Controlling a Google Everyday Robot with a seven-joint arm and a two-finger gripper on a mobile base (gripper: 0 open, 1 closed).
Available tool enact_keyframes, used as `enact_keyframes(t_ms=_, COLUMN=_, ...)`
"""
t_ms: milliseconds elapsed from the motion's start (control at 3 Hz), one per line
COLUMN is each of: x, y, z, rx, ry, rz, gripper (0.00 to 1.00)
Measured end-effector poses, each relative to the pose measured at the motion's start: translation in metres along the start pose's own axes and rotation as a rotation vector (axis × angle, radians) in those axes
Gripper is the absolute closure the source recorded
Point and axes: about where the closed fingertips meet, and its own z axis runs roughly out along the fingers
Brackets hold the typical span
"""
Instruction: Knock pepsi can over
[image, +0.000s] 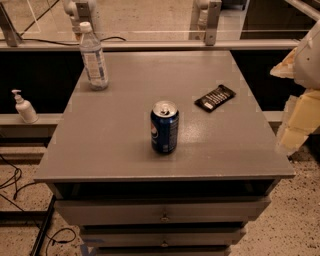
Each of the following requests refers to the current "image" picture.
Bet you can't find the grey metal rail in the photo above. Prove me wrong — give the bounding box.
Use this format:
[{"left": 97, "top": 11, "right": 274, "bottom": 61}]
[{"left": 0, "top": 39, "right": 300, "bottom": 52}]

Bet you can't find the blue Pepsi can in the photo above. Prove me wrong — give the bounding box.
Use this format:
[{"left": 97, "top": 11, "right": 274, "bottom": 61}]
[{"left": 150, "top": 101, "right": 179, "bottom": 154}]

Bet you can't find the clear plastic water bottle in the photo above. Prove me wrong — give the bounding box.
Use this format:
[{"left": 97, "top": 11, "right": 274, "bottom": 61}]
[{"left": 79, "top": 22, "right": 108, "bottom": 91}]

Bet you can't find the white pump dispenser bottle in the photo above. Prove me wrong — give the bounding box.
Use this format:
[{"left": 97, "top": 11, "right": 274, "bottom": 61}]
[{"left": 12, "top": 89, "right": 38, "bottom": 124}]

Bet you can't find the grey top drawer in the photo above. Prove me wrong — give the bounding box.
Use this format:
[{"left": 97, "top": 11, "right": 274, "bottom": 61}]
[{"left": 55, "top": 197, "right": 271, "bottom": 226}]

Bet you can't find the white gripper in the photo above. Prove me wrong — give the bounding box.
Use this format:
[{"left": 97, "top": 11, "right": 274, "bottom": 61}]
[{"left": 270, "top": 20, "right": 320, "bottom": 156}]

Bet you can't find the right metal bracket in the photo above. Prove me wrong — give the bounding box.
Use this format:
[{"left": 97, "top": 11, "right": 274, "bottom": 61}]
[{"left": 189, "top": 0, "right": 222, "bottom": 46}]

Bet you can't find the grey drawer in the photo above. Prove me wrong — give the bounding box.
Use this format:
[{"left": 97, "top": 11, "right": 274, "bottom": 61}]
[
  {"left": 81, "top": 227, "right": 245, "bottom": 247},
  {"left": 55, "top": 197, "right": 271, "bottom": 226}
]

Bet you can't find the metal bracket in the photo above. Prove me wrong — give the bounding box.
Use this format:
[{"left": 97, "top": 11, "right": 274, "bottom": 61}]
[
  {"left": 189, "top": 0, "right": 222, "bottom": 46},
  {"left": 0, "top": 2, "right": 22, "bottom": 47},
  {"left": 62, "top": 0, "right": 96, "bottom": 35}
]

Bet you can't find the far left metal bracket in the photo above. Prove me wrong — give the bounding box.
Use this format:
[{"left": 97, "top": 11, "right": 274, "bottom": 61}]
[{"left": 0, "top": 2, "right": 22, "bottom": 47}]

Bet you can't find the black cable behind glass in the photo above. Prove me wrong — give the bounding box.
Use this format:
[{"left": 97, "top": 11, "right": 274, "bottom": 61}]
[{"left": 19, "top": 0, "right": 127, "bottom": 47}]

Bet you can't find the black snack wrapper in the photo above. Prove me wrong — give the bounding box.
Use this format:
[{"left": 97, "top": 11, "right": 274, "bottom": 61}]
[{"left": 194, "top": 85, "right": 236, "bottom": 113}]

